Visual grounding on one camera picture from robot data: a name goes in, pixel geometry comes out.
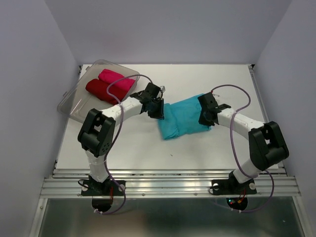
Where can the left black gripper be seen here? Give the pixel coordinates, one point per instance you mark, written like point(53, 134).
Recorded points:
point(159, 114)

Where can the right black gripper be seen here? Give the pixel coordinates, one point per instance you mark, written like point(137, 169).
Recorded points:
point(202, 121)

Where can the turquoise t shirt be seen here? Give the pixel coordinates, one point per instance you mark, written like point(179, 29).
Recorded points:
point(181, 118)

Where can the clear plastic bin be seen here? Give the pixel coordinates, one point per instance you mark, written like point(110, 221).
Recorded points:
point(77, 102)

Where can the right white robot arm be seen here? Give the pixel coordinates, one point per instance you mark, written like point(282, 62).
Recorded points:
point(267, 145)

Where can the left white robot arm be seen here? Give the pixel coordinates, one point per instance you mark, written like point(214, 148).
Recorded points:
point(96, 135)

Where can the pink rolled shirt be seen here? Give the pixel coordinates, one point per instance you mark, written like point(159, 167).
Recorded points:
point(109, 77)

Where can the dark red rolled shirt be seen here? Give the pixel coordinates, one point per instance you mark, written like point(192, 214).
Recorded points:
point(98, 89)

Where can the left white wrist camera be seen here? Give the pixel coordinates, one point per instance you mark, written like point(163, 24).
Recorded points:
point(163, 88)

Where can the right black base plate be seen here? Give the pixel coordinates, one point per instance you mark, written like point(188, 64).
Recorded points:
point(231, 186)

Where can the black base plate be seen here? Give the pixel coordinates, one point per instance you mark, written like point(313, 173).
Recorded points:
point(231, 186)
point(91, 188)

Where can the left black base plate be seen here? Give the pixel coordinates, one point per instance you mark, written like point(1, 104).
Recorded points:
point(91, 188)

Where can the aluminium mounting rail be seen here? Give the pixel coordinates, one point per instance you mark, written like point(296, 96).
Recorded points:
point(164, 183)

